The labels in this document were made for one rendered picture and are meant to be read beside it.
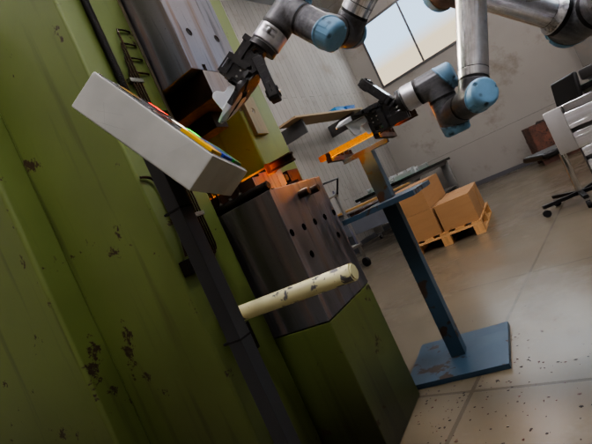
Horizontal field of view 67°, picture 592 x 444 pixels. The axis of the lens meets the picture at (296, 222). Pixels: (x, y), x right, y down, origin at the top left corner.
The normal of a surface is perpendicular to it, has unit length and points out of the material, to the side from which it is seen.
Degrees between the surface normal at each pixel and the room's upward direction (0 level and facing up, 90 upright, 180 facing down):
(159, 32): 90
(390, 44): 90
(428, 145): 90
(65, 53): 90
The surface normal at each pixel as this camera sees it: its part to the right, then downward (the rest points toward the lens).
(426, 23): -0.57, 0.26
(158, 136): -0.08, 0.03
